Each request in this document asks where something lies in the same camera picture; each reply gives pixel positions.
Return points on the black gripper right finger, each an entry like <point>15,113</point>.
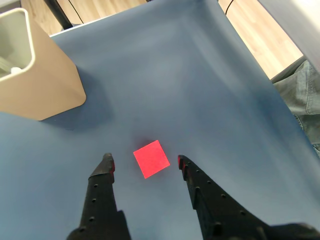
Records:
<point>220,215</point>

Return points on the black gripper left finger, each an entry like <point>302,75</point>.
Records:
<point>100,200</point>

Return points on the red cube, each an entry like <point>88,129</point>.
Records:
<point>151,160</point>

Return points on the white square box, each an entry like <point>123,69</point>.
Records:
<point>50,82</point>

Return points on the dark grey mat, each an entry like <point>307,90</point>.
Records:
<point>175,95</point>

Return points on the person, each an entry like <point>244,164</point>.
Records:
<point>302,100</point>

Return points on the black pole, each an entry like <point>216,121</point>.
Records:
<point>58,13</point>

